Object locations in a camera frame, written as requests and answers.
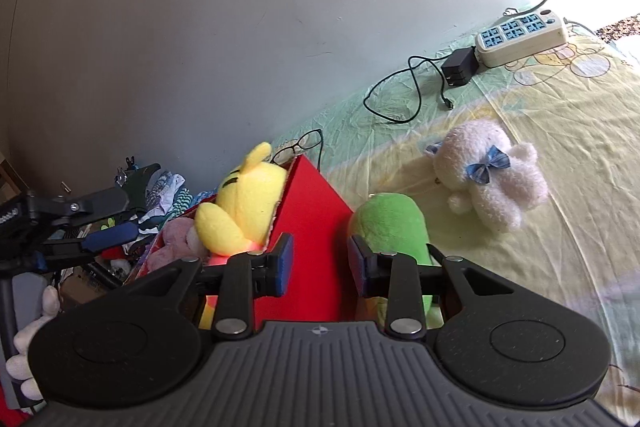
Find pink teddy bear plush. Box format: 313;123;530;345
145;217;207;274

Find cardboard box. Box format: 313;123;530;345
59;264;110;309

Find yellow tiger plush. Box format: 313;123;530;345
194;142;290;259

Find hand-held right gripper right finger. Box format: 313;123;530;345
348;234;516;342

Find white power strip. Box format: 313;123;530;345
475;9;570;68

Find dark speckled cloth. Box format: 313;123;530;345
597;13;640;42

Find dark green garment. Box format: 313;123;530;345
124;164;162;208

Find black cylinder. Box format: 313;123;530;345
90;264;127;292

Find black charger with cable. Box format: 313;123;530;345
363;47;479;124

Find pile of folded clothes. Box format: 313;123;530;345
122;169;194;253

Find person's left hand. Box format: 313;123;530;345
5;286;62;400

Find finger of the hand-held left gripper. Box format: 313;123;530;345
42;221;142;262
27;184;132;229

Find black-framed glasses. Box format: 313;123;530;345
272;128;325;166

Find wooden furniture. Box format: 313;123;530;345
0;159;24;198

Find green mushroom plush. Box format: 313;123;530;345
347;193;444;329

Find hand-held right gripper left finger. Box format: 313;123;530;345
125;232;295;342

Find white plush with blue bow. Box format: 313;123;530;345
425;119;550;234

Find printed bed sheet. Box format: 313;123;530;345
270;12;640;423

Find red storage box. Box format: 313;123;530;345
127;154;358;333

